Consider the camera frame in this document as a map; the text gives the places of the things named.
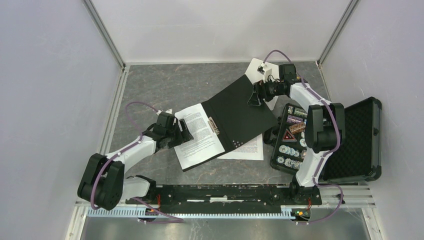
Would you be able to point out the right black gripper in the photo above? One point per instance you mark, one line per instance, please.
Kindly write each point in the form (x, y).
(254, 99)

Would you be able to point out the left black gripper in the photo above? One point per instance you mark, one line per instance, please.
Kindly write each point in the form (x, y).
(183, 136)

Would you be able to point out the printed paper sheet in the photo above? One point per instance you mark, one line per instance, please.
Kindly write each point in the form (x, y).
(205, 144)
(252, 151)

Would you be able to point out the red folder black inside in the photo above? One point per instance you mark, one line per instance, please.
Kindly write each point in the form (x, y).
(237, 121)

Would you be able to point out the white clipboard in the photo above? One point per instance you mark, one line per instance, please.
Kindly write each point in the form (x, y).
(255, 78)

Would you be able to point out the metal folder clip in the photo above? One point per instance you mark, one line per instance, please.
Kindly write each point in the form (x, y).
(213, 126)

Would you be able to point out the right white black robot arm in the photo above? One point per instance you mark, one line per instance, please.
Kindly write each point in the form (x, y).
(325, 124)

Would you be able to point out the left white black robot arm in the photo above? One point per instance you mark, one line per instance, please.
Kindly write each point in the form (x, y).
(103, 183)

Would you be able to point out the red triangle dealer button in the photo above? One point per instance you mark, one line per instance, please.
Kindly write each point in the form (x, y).
(288, 137)

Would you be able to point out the black poker chip case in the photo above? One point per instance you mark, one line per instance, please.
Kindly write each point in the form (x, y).
(357, 159)

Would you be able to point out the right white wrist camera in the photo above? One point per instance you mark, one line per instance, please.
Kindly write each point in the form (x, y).
(264, 69)

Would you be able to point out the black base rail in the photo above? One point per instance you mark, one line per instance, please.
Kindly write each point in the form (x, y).
(228, 198)

